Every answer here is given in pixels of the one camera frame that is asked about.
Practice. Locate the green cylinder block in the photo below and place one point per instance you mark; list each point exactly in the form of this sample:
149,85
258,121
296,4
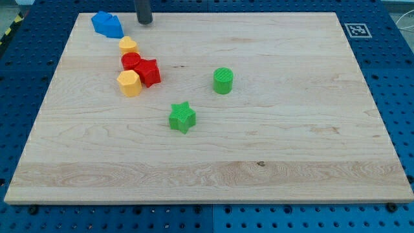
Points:
223,80

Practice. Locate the black bolt front left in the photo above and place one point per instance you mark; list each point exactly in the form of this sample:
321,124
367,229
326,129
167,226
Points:
33,209

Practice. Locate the red star block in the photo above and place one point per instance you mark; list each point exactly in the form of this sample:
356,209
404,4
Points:
148,72

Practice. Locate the yellow hexagon block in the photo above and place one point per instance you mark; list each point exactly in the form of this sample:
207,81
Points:
129,83

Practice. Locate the yellow heart block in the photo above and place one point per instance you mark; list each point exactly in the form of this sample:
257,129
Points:
127,45

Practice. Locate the black bolt front right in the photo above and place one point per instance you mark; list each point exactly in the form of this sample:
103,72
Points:
391,207

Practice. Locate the blue cube block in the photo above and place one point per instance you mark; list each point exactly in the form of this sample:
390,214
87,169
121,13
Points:
98,21

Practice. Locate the yellow black hazard tape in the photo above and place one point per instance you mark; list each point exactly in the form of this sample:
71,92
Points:
12,29

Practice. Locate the green star block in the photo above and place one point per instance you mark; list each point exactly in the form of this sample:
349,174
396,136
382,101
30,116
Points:
182,117

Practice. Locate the red cylinder block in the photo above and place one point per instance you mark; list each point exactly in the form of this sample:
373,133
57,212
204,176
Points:
130,60

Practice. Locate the black bolt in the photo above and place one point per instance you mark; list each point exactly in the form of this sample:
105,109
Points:
33,209
391,207

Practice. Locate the black cylindrical robot arm tip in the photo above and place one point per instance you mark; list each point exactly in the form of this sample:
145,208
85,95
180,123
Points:
143,11

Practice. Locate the white fiducial marker tag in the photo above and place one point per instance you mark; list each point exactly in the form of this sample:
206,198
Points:
357,30

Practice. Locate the blue pentagon block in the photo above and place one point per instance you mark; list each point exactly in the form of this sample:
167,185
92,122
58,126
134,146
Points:
112,28

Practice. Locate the light wooden board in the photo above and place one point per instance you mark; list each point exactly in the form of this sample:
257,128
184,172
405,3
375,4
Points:
299,125

